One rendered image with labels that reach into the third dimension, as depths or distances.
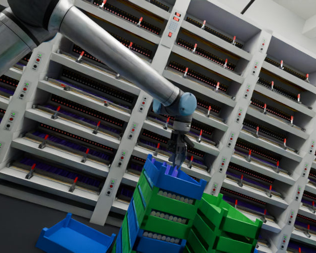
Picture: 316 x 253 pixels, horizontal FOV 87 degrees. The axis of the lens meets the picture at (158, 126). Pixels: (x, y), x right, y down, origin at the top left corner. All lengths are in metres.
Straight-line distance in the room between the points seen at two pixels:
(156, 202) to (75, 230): 0.64
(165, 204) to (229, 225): 0.28
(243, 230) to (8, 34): 1.07
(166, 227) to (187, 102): 0.48
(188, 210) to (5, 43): 0.82
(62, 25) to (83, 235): 1.01
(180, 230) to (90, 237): 0.58
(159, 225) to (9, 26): 0.80
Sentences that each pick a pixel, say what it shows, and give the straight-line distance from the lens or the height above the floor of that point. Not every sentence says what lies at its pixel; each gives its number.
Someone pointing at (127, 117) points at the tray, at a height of 0.72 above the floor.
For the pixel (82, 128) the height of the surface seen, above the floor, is 0.54.
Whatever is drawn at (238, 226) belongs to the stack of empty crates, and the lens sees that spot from 0.86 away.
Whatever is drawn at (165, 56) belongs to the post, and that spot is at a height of 1.21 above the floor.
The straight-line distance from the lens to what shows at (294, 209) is 1.83.
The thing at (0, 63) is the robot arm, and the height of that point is 0.69.
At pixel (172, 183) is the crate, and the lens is 0.68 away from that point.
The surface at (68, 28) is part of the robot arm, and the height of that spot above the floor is 0.84.
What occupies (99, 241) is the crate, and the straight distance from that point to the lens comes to 1.16.
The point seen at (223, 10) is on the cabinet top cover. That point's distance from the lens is 1.62.
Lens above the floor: 0.64
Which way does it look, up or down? 4 degrees up
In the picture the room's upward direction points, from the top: 21 degrees clockwise
